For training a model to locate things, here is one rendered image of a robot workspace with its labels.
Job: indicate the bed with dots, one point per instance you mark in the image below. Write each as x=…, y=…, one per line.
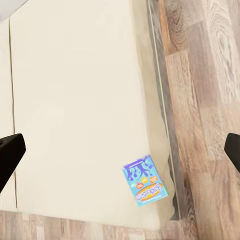
x=85, y=82

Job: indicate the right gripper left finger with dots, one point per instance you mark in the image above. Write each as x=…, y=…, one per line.
x=12, y=149

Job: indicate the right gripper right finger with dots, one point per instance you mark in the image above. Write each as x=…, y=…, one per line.
x=232, y=149

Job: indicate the board game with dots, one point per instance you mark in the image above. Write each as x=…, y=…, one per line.
x=145, y=181

